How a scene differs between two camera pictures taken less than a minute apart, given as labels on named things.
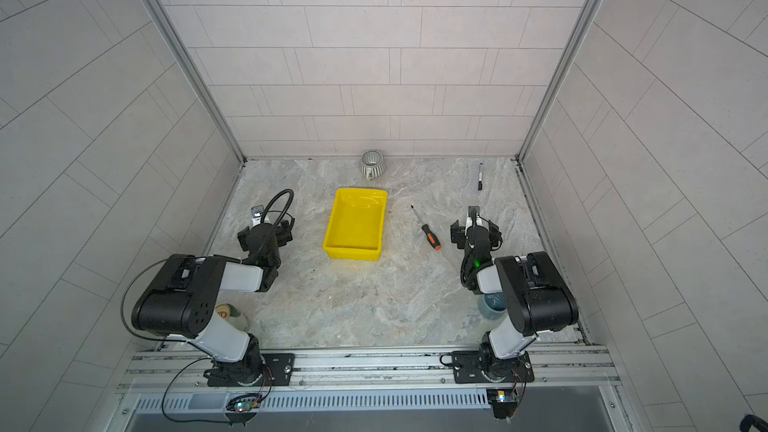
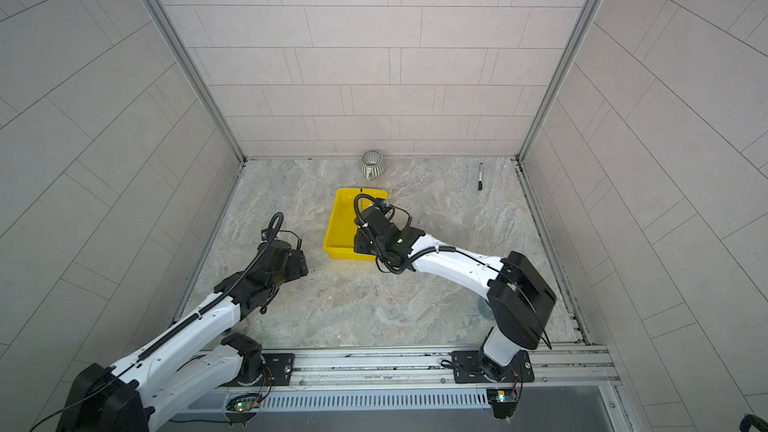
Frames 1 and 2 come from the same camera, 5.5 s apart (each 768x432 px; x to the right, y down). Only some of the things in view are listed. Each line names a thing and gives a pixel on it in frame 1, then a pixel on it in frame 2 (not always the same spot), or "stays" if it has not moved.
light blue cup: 493,306 stays
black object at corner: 750,419 stays
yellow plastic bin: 356,224 stays
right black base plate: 467,369 stays
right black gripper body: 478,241 → 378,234
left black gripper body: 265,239 → 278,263
